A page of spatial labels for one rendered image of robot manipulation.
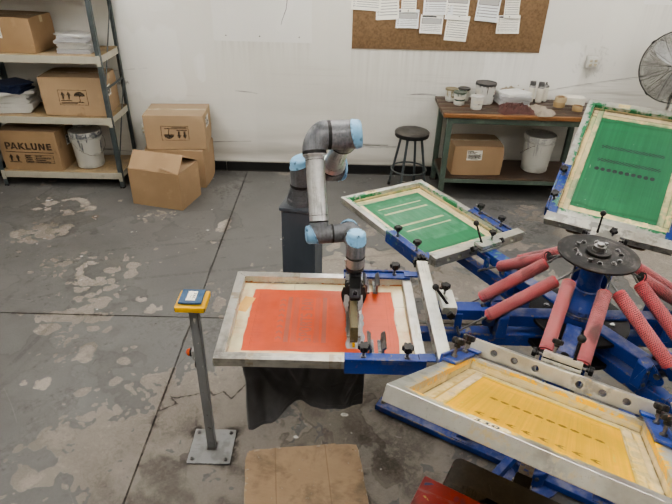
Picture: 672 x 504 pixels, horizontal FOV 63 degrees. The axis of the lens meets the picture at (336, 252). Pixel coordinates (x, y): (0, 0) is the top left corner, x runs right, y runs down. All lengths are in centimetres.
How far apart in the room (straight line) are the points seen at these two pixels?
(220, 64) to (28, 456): 395
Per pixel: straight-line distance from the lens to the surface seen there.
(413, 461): 305
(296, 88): 580
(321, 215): 215
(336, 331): 223
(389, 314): 234
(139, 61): 606
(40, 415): 354
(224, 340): 216
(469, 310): 229
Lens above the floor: 237
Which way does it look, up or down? 31 degrees down
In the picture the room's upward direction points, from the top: 2 degrees clockwise
